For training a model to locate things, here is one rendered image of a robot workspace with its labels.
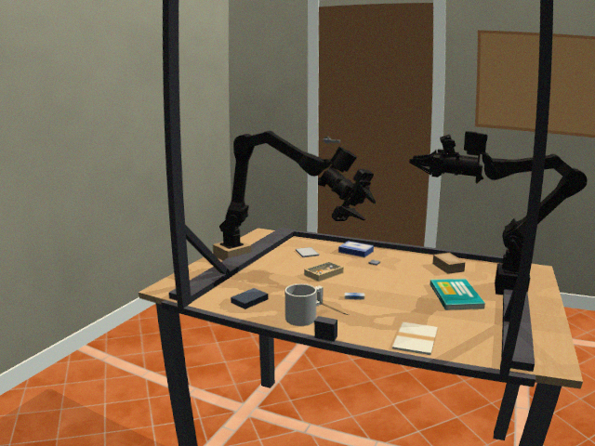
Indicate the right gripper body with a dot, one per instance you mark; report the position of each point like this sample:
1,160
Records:
450,165

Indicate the wooden ball-in-hole puzzle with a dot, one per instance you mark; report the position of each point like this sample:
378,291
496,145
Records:
323,271

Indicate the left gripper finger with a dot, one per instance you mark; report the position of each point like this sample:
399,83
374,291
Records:
363,188
352,212

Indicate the grey mug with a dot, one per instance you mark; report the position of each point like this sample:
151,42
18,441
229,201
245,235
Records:
301,311

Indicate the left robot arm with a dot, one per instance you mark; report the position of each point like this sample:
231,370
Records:
243,147

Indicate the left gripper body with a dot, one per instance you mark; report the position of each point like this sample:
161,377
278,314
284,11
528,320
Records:
345,189

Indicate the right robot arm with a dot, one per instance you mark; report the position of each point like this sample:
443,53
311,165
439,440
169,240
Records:
572,182

